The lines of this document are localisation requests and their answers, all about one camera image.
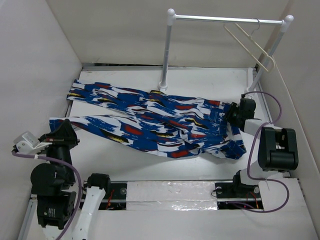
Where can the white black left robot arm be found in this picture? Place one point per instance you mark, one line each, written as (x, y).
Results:
(66, 208)

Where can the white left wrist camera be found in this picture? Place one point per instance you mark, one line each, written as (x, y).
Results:
(28, 144)

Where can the white metal clothes rack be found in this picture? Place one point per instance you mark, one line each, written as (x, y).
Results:
(266, 65)

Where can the blue white red patterned trousers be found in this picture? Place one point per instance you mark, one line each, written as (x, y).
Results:
(170, 126)

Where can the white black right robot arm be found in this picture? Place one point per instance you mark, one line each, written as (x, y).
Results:
(277, 150)

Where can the black base rail with tape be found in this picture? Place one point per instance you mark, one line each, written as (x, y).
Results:
(177, 196)

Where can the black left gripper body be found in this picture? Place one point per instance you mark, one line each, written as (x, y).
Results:
(60, 148)

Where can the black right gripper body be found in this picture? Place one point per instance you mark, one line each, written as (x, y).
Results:
(234, 113)

